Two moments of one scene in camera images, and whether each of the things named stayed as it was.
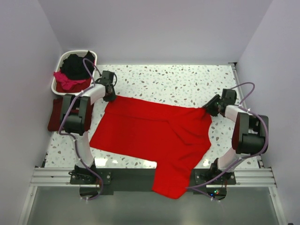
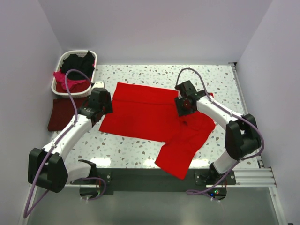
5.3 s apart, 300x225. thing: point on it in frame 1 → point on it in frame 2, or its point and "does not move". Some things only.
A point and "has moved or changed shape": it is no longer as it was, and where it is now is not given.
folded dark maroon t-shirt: x=54 y=124 does not move
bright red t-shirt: x=176 y=138 has moved or changed shape
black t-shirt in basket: x=73 y=67 does not move
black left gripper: x=110 y=94 → x=103 y=103
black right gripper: x=213 y=108 → x=179 y=108
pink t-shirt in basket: x=66 y=83 does not move
